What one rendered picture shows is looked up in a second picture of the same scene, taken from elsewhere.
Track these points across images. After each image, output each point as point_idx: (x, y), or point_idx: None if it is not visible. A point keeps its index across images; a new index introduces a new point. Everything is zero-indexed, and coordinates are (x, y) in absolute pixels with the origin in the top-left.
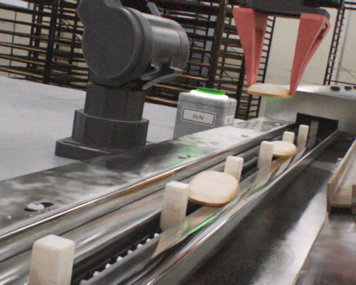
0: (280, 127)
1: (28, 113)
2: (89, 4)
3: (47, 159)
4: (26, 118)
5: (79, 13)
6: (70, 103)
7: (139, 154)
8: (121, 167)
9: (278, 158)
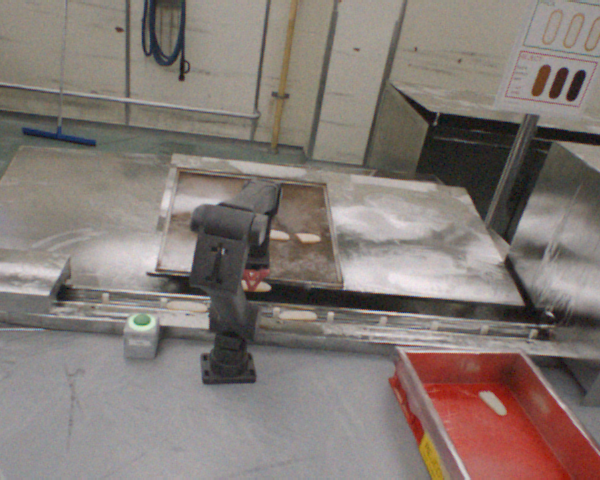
0: (113, 306)
1: (142, 447)
2: (257, 318)
3: (267, 380)
4: (167, 436)
5: (255, 326)
6: (7, 467)
7: (295, 330)
8: (318, 329)
9: (209, 307)
